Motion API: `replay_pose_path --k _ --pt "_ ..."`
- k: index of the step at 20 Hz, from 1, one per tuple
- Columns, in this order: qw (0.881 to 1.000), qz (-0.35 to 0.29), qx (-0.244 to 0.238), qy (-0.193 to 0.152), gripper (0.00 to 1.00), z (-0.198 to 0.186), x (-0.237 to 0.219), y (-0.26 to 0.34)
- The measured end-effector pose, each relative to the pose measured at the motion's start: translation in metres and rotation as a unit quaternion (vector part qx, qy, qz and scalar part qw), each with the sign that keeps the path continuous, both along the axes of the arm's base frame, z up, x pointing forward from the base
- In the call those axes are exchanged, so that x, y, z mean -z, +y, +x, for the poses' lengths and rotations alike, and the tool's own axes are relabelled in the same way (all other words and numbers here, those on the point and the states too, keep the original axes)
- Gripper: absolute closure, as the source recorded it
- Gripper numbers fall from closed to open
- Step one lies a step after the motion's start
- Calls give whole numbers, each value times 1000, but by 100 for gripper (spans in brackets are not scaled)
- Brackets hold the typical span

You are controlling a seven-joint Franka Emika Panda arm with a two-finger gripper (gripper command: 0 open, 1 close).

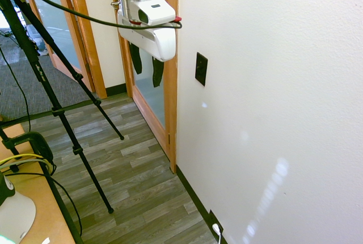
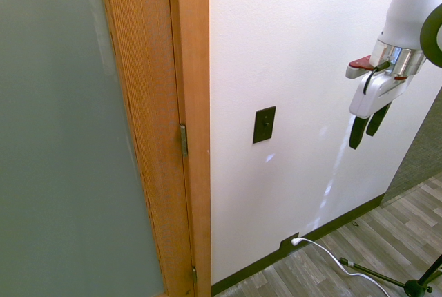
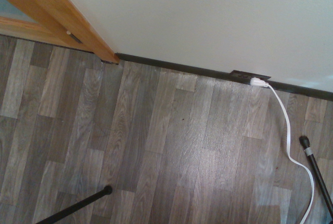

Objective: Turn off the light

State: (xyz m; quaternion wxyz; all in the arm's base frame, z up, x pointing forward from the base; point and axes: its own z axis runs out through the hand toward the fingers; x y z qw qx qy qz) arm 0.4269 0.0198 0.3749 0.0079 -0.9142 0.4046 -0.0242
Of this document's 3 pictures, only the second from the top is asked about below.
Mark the dark baseboard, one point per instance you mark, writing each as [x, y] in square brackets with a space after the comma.
[300, 247]

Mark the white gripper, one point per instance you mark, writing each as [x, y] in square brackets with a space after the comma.
[371, 95]

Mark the wooden door frame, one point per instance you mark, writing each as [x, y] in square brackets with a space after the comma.
[195, 103]

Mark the small black floor debris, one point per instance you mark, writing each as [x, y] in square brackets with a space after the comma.
[354, 224]

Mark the dark light switch plate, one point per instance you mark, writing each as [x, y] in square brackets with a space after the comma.
[264, 124]

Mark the red and silver wrist camera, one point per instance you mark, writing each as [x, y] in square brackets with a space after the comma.
[359, 67]

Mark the dark wall outlet plate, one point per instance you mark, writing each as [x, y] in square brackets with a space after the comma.
[289, 240]

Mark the large metal door hinge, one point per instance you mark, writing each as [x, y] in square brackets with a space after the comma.
[183, 140]

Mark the black camera tripod stand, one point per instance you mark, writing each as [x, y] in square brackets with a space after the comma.
[404, 276]

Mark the small metal door hinge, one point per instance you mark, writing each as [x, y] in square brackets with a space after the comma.
[194, 275]

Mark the wooden door with frosted glass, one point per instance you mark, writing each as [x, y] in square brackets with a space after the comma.
[83, 131]

